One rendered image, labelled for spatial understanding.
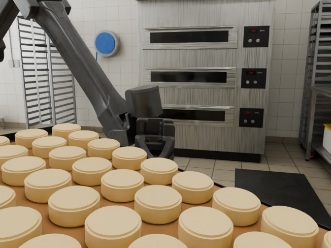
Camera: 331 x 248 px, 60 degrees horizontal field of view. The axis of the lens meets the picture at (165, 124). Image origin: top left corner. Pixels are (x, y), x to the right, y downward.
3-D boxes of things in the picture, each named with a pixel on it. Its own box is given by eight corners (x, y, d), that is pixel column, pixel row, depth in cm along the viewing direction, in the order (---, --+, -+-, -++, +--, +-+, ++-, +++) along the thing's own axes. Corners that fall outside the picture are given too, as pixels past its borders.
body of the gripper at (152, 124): (171, 175, 52) (167, 160, 59) (174, 121, 49) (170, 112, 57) (135, 175, 51) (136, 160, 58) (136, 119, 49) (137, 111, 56)
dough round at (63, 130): (46, 138, 52) (45, 127, 51) (66, 131, 56) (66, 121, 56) (67, 142, 50) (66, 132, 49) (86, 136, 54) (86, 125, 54)
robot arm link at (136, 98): (135, 132, 69) (110, 144, 63) (126, 85, 66) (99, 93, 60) (177, 134, 62) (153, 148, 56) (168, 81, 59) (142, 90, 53)
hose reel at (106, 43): (122, 101, 465) (120, 30, 443) (118, 102, 451) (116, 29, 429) (99, 100, 475) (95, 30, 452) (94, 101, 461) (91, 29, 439)
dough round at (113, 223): (131, 263, 23) (132, 241, 23) (74, 251, 24) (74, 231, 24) (147, 227, 28) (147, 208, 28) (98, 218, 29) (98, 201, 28)
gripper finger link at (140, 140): (177, 194, 44) (171, 170, 53) (180, 150, 42) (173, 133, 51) (132, 194, 43) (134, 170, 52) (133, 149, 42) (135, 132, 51)
